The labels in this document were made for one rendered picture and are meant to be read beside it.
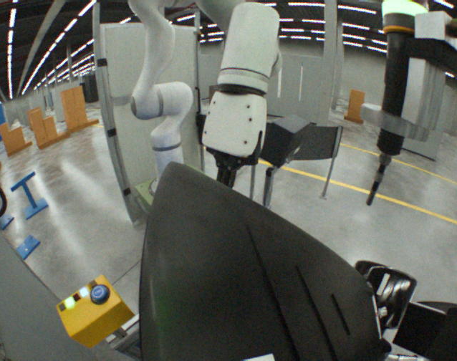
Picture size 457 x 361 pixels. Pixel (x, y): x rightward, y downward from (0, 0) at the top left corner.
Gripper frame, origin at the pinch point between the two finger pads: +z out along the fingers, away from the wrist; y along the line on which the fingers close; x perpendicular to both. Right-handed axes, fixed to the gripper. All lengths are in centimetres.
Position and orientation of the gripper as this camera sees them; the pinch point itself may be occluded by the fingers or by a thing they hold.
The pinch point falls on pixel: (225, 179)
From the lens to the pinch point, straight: 36.4
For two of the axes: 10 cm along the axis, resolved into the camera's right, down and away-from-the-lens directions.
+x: 5.9, -1.4, 8.0
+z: -1.8, 9.4, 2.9
